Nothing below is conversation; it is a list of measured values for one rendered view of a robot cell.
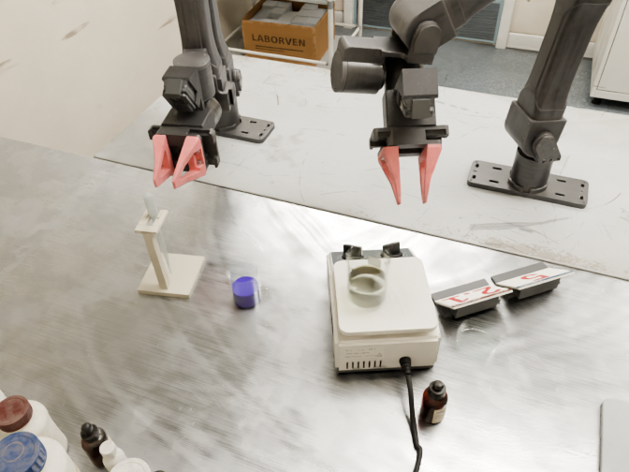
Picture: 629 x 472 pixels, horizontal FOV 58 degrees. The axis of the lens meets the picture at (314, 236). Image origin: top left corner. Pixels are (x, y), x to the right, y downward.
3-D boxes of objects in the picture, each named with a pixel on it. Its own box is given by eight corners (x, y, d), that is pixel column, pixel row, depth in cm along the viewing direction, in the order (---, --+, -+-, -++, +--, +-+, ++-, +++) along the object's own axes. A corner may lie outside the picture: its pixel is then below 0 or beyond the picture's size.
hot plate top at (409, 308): (332, 264, 76) (332, 259, 76) (420, 259, 76) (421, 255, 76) (339, 337, 67) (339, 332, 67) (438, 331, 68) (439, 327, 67)
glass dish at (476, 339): (499, 333, 77) (502, 323, 75) (494, 366, 73) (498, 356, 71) (458, 323, 78) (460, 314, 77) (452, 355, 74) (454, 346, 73)
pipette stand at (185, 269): (156, 255, 90) (137, 192, 81) (205, 259, 89) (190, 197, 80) (138, 293, 84) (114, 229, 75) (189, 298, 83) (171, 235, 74)
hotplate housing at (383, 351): (326, 264, 87) (325, 226, 82) (410, 259, 87) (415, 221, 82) (336, 391, 71) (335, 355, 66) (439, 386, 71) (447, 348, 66)
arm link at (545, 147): (538, 138, 86) (572, 133, 87) (512, 109, 93) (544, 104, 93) (529, 170, 91) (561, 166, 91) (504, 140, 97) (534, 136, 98)
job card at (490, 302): (429, 295, 82) (432, 276, 79) (484, 279, 84) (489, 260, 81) (449, 327, 78) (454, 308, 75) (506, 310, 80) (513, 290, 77)
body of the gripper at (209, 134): (211, 135, 83) (224, 108, 88) (145, 131, 84) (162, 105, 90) (217, 170, 88) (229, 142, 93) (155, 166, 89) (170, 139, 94)
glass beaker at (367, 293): (343, 284, 73) (343, 239, 67) (384, 280, 73) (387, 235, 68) (347, 320, 69) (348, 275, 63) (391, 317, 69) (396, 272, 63)
